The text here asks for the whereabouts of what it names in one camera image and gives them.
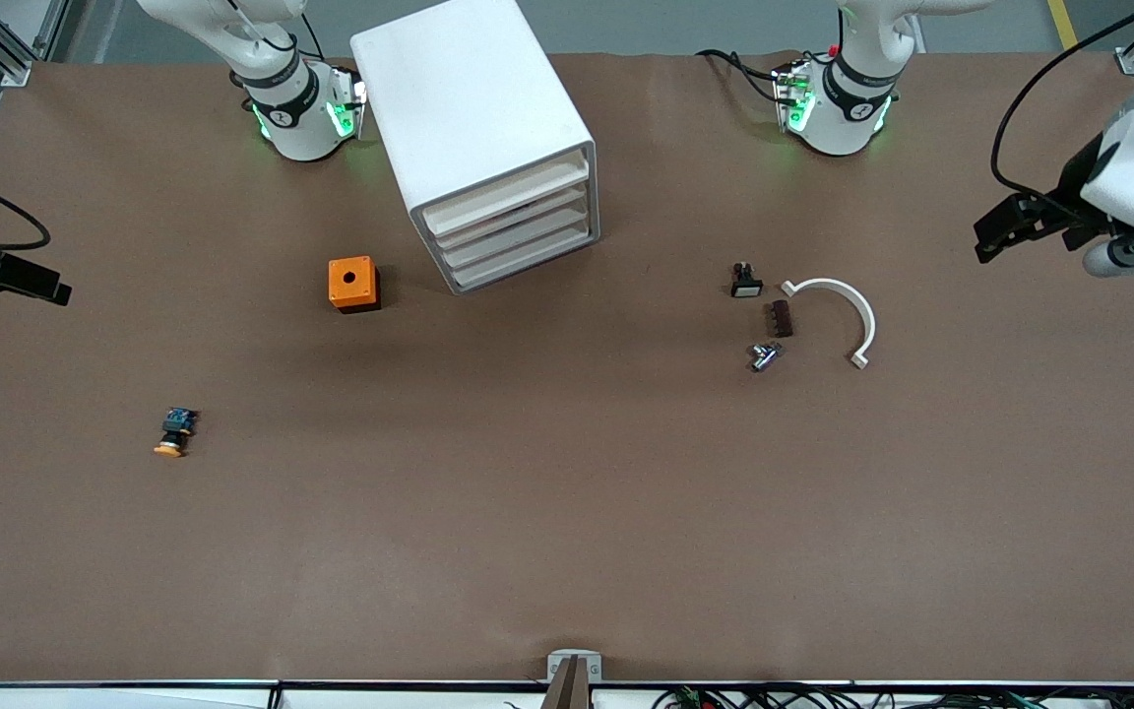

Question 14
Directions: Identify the orange mushroom push button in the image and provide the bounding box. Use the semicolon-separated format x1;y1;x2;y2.
153;407;200;460

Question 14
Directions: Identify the white plastic drawer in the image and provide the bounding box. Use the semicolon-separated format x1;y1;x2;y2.
450;226;595;290
423;153;590;237
432;183;590;253
441;205;592;271

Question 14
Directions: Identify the white drawer cabinet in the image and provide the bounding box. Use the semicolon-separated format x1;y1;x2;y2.
349;0;601;296

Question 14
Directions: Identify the white curved plastic arc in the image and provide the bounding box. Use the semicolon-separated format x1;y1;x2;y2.
781;278;877;371

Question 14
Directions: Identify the orange box with round hole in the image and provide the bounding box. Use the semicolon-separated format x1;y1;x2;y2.
328;256;382;315

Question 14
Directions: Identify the long black looping cable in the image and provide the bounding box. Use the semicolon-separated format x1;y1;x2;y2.
990;3;1134;195

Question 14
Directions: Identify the black cable at arm base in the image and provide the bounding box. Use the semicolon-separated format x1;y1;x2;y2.
694;47;790;103

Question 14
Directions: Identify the white table edge rail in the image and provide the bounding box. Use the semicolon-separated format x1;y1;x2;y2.
0;678;1134;709

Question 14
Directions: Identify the tangled cable bundle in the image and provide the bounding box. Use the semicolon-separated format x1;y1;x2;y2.
654;684;1134;709

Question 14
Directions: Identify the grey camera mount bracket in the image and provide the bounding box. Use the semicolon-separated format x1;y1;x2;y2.
538;649;603;709

